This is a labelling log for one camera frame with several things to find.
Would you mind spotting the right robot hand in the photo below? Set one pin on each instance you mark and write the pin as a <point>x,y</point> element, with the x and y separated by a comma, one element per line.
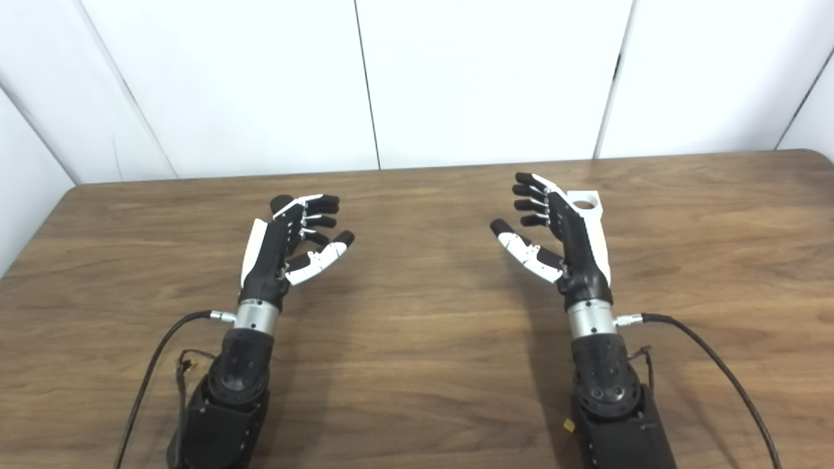
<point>580,260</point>

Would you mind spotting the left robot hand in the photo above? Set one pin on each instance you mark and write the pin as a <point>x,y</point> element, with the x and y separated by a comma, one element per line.
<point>264,260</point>

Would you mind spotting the white square piece with hole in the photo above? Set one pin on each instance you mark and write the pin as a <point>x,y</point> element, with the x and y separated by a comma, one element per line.
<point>597,196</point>

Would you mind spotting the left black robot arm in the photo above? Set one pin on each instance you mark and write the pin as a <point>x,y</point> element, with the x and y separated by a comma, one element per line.
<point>234,384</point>

